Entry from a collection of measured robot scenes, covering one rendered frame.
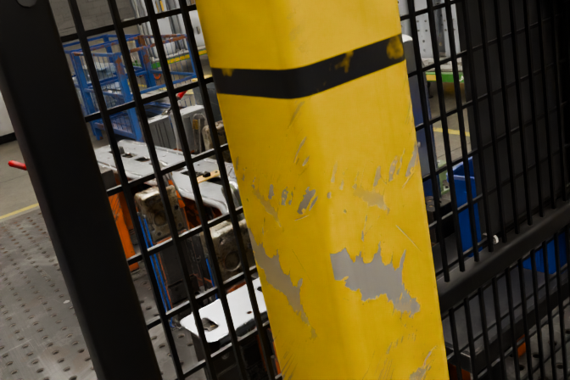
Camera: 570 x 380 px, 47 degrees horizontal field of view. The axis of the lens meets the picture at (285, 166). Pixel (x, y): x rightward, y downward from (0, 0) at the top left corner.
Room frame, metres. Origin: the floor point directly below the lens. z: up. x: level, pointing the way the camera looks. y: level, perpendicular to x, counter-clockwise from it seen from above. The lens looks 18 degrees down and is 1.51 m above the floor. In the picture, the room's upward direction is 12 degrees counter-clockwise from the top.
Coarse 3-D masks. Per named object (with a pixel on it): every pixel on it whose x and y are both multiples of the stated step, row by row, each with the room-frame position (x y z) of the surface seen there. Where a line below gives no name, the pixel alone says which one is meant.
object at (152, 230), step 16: (144, 192) 1.46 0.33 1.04; (144, 208) 1.42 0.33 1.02; (160, 208) 1.44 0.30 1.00; (176, 208) 1.46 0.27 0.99; (144, 224) 1.44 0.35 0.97; (160, 224) 1.44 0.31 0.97; (176, 224) 1.45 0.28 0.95; (160, 240) 1.42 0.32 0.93; (160, 256) 1.43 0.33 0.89; (176, 256) 1.44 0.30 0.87; (160, 272) 1.42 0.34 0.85; (176, 272) 1.44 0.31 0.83; (192, 272) 1.46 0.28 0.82; (160, 288) 1.44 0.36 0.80; (176, 288) 1.44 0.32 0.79; (176, 304) 1.43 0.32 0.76; (176, 320) 1.43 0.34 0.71
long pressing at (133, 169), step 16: (128, 144) 2.14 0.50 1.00; (144, 144) 2.08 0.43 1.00; (112, 160) 1.98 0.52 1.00; (128, 160) 1.94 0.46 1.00; (176, 160) 1.83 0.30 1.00; (208, 160) 1.75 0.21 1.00; (128, 176) 1.79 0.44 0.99; (176, 176) 1.67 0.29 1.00; (192, 192) 1.52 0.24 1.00; (208, 192) 1.49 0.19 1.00; (224, 208) 1.37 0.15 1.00
